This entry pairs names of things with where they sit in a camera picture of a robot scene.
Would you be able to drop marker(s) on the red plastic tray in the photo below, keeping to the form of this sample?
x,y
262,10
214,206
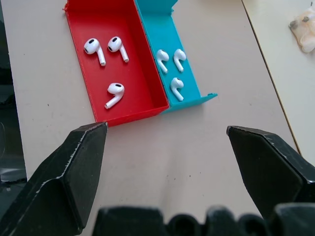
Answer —
x,y
115,59

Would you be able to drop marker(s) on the blue plastic tray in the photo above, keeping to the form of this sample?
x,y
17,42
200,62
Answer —
x,y
169,49

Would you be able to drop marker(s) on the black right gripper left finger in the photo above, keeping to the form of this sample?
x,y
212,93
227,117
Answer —
x,y
64,177

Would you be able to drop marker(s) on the white earbud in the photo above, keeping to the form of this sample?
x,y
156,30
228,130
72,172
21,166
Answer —
x,y
94,50
179,58
177,87
162,59
117,47
114,94

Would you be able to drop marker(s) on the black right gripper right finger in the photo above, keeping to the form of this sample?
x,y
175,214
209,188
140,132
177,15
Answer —
x,y
273,169

